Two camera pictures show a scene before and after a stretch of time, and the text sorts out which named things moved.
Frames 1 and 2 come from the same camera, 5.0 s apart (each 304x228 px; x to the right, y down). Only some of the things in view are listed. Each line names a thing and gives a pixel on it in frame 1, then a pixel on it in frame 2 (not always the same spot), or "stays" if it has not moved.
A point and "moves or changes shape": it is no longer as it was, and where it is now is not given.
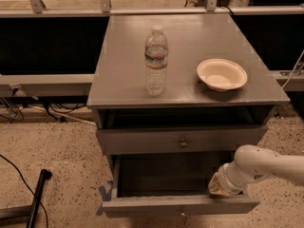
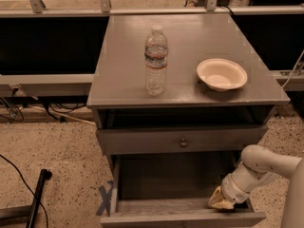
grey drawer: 167,183 moves or changes shape
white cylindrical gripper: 224,180 -> 233,187
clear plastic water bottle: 156,59 stays
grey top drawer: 130,131 stays
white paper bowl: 221,74 stays
